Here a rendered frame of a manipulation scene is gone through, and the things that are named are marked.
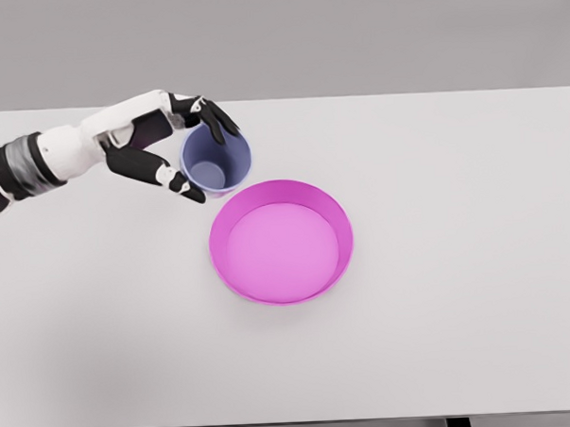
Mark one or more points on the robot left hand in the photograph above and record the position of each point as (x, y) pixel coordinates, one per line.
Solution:
(120, 117)

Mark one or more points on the blue-purple cup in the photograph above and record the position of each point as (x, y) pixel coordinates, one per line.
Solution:
(216, 160)

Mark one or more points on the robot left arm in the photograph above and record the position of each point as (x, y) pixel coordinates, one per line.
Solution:
(41, 160)

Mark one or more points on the pink round plate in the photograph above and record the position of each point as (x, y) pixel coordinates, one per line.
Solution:
(281, 242)

